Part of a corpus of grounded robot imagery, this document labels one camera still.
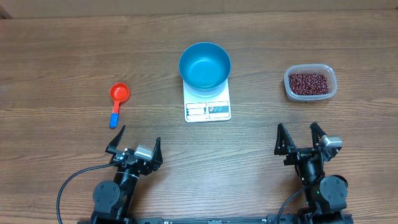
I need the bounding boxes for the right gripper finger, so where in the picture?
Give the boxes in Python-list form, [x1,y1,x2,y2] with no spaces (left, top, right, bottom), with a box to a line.
[274,123,296,156]
[310,122,326,147]

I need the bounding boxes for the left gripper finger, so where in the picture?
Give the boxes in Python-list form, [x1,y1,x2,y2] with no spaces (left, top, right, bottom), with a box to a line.
[107,125,126,149]
[151,137,163,171]

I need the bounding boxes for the red scoop blue handle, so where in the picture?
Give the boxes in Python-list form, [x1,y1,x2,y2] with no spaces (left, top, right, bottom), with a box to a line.
[109,82,131,129]

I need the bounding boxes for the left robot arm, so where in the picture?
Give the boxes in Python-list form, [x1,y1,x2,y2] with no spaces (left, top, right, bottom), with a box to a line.
[90,128,163,223]

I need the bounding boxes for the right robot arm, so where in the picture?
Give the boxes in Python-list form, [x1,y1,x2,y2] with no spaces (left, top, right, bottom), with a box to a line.
[274,122,353,223]

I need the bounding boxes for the white digital kitchen scale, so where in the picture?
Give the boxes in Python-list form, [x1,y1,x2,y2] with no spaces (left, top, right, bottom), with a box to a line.
[183,80,231,123]

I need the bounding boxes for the blue bowl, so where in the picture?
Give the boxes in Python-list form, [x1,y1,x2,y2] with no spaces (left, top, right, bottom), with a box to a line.
[178,42,232,91]

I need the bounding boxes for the red beans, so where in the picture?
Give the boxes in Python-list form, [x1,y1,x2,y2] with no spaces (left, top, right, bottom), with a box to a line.
[288,73,329,95]

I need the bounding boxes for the clear plastic container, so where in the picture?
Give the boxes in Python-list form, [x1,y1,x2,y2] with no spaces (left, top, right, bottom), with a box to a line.
[284,64,338,102]

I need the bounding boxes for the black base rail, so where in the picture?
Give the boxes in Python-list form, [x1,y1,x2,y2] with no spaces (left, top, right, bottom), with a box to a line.
[77,213,354,224]

